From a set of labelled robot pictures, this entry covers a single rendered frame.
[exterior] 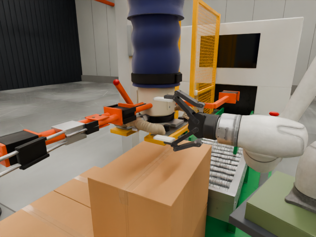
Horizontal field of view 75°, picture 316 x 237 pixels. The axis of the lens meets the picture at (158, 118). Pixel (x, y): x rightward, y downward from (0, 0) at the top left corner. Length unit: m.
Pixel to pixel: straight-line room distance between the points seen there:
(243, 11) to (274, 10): 1.15
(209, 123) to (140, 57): 0.42
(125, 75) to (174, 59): 1.55
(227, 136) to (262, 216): 0.54
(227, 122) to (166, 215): 0.41
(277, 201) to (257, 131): 0.58
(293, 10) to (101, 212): 9.90
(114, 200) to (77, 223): 0.49
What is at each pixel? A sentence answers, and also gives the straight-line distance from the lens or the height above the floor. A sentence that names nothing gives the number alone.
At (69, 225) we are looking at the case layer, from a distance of 1.38.
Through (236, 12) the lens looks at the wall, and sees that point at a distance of 10.38.
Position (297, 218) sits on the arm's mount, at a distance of 1.05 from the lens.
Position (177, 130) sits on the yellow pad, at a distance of 0.91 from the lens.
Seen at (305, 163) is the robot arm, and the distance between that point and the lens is 1.04.
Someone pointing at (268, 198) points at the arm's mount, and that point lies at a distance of 1.10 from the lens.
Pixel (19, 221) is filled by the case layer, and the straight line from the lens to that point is 1.54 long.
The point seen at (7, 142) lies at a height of 1.27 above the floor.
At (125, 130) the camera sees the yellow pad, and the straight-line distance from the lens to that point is 0.93.
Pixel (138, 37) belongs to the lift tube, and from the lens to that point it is 0.87.
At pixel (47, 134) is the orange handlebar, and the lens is 0.62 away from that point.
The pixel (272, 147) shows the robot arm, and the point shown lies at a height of 1.23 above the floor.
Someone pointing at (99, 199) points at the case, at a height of 0.85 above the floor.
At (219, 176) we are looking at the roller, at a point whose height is 0.54.
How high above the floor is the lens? 1.44
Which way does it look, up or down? 16 degrees down
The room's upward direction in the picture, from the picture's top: straight up
